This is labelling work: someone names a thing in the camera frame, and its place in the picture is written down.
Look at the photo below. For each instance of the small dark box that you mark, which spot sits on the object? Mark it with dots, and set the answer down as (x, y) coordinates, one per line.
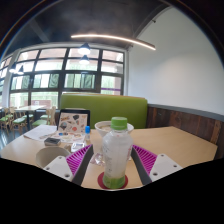
(52, 141)

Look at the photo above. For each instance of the white sticker sheet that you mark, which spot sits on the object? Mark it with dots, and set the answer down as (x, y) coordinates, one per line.
(70, 136)

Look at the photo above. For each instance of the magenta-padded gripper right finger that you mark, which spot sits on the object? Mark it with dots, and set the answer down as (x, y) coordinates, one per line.
(165, 166)

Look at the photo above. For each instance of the wooden dining table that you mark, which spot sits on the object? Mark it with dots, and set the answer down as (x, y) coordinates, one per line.
(30, 108)

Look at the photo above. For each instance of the white paper sheets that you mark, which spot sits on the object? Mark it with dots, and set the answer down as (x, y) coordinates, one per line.
(40, 132)

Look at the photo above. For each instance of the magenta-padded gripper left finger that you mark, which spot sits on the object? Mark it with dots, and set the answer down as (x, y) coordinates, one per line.
(61, 166)

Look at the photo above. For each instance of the clear green-capped drink bottle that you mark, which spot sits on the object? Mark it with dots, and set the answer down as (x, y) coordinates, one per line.
(116, 153)

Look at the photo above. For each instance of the white ceramic bowl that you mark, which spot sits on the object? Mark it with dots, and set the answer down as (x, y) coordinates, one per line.
(103, 128)

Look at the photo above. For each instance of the small white-framed card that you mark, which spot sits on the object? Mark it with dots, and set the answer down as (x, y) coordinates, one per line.
(77, 147)

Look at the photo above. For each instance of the flat round red coaster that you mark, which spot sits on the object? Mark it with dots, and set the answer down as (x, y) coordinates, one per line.
(100, 181)

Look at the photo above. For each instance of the sticker-covered black laptop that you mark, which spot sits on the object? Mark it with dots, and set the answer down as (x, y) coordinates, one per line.
(73, 121)

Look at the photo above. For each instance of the dark pendant ceiling lamps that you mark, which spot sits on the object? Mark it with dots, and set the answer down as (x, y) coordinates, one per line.
(84, 50)

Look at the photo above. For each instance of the long curved ceiling light strip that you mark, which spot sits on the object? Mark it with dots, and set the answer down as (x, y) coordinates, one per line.
(113, 37)

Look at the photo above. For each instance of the clear plastic packet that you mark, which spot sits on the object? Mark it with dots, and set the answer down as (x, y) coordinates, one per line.
(97, 153)

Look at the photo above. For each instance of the green upholstered bench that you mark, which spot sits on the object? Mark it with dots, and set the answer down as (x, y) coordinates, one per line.
(110, 110)

